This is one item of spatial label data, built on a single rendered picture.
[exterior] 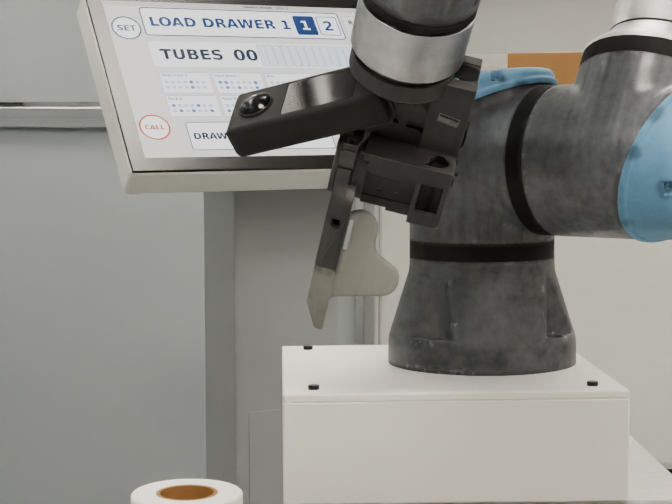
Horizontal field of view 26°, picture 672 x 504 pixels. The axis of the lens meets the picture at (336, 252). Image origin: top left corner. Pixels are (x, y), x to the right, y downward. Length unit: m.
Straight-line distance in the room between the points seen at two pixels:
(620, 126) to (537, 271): 0.15
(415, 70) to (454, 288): 0.25
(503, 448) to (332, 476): 0.12
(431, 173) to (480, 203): 0.15
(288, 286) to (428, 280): 0.90
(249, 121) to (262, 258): 1.03
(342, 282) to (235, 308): 0.99
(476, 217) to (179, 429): 1.75
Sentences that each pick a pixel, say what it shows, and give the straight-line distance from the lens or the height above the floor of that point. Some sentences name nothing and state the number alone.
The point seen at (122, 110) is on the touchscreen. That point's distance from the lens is 1.88.
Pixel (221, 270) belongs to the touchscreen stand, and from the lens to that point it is 2.04.
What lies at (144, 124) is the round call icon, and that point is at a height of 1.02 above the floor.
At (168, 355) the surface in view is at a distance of 2.80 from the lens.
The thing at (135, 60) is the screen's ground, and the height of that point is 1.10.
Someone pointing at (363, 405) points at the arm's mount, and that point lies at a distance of 1.03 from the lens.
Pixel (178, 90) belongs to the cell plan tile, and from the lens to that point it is 1.92.
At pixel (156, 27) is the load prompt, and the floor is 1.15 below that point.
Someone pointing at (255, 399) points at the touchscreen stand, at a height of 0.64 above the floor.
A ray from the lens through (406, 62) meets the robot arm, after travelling 0.92.
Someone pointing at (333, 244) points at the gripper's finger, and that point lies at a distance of 1.00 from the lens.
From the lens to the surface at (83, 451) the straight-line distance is 2.92.
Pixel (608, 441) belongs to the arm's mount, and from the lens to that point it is 1.07.
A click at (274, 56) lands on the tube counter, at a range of 2.02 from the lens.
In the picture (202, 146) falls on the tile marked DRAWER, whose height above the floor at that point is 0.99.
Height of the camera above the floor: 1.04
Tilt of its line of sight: 6 degrees down
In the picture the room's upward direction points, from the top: straight up
